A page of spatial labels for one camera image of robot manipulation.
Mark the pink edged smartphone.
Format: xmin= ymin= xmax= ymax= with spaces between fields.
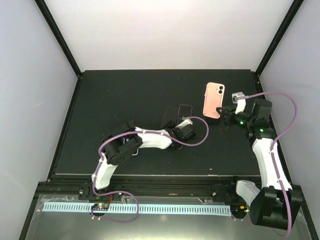
xmin=160 ymin=106 xmax=179 ymax=129

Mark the pink phone case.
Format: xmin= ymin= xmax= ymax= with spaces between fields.
xmin=202 ymin=82 xmax=225 ymax=119

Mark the black smartphone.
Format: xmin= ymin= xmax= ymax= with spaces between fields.
xmin=176 ymin=104 xmax=193 ymax=124

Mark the phone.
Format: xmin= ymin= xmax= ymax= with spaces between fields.
xmin=122 ymin=138 xmax=139 ymax=156

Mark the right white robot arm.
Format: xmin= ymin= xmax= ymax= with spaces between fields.
xmin=216 ymin=98 xmax=303 ymax=232

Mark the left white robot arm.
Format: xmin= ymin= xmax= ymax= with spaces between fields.
xmin=89 ymin=119 xmax=197 ymax=200

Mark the right electronics board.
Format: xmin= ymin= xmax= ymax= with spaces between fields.
xmin=230 ymin=205 xmax=250 ymax=213

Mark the electronics board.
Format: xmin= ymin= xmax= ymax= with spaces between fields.
xmin=91 ymin=203 xmax=109 ymax=211
xmin=230 ymin=205 xmax=250 ymax=213

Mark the left electronics board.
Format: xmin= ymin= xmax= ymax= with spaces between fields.
xmin=91 ymin=203 xmax=109 ymax=211

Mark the right frame post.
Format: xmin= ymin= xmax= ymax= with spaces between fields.
xmin=255 ymin=0 xmax=304 ymax=77

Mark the frame post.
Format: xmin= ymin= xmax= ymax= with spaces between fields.
xmin=34 ymin=0 xmax=82 ymax=77
xmin=255 ymin=0 xmax=304 ymax=77

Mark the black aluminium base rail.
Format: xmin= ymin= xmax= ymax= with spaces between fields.
xmin=37 ymin=174 xmax=311 ymax=203

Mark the light blue cable duct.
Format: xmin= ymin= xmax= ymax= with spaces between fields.
xmin=42 ymin=202 xmax=232 ymax=217

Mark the left frame post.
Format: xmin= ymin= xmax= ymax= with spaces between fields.
xmin=34 ymin=0 xmax=82 ymax=77

